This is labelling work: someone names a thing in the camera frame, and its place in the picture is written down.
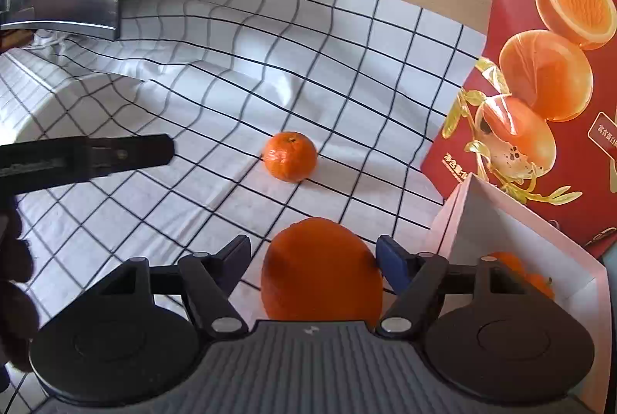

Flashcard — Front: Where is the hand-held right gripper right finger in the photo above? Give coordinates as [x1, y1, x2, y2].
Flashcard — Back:
[375, 235, 526, 340]

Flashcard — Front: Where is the white checkered cloth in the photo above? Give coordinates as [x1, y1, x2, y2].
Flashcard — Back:
[0, 0, 489, 414]

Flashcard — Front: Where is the round tangerine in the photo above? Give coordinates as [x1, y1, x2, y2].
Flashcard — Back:
[488, 251, 527, 276]

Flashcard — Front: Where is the medium tangerine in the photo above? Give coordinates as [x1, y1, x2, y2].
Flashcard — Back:
[263, 131, 318, 182]

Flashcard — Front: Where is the red snack bag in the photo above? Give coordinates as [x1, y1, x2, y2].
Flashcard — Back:
[419, 0, 617, 259]

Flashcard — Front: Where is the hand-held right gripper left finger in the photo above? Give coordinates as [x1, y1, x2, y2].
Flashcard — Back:
[99, 235, 251, 342]

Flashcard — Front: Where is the person's left hand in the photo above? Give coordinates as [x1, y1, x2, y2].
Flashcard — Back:
[0, 202, 42, 371]

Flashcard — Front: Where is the pink cardboard box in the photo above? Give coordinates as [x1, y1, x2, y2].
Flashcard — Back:
[424, 175, 609, 414]

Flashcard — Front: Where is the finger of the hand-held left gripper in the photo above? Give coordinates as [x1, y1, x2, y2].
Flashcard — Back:
[87, 134, 175, 179]

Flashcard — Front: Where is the large orange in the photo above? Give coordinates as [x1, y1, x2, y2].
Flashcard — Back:
[260, 216, 384, 328]

